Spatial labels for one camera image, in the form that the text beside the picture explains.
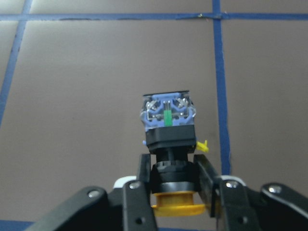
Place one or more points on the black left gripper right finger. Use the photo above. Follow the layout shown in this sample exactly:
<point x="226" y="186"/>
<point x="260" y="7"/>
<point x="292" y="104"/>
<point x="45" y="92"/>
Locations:
<point x="208" y="182"/>

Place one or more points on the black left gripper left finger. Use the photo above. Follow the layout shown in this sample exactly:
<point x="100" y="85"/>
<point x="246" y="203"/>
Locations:
<point x="144" y="170"/>

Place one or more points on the yellow push button switch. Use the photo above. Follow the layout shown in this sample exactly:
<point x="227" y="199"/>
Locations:
<point x="168" y="120"/>

